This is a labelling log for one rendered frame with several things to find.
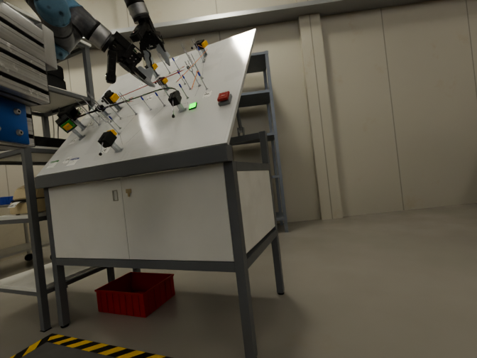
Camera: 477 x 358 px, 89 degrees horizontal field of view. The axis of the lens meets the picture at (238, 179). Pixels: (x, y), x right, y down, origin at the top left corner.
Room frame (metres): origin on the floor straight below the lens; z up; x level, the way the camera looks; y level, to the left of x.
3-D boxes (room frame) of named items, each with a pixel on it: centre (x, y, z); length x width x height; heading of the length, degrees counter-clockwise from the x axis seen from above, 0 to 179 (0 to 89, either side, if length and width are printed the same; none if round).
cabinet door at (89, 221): (1.29, 0.82, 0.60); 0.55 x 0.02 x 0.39; 68
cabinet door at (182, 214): (1.08, 0.31, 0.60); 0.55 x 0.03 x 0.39; 68
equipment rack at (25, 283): (1.70, 1.36, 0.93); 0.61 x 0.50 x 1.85; 68
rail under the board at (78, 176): (1.16, 0.57, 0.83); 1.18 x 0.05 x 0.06; 68
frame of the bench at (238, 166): (1.45, 0.45, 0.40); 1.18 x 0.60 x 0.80; 68
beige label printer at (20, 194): (1.61, 1.27, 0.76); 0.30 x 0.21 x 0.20; 162
